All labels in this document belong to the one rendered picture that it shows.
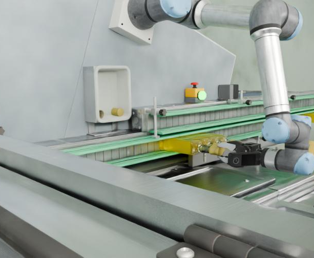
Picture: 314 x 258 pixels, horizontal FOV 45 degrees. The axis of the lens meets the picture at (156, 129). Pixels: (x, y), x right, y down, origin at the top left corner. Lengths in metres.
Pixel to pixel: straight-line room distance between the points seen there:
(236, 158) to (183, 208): 1.12
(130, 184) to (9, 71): 1.18
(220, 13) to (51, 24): 0.64
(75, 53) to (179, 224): 1.35
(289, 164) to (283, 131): 0.18
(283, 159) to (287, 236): 1.13
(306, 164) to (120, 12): 0.92
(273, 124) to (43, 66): 0.84
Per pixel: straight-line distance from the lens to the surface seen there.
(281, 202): 1.40
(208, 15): 1.56
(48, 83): 1.48
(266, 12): 1.27
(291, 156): 1.30
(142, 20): 1.62
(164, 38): 1.85
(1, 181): 0.37
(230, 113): 2.04
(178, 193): 0.24
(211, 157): 1.95
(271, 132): 1.17
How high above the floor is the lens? 2.07
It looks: 46 degrees down
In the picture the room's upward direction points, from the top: 98 degrees clockwise
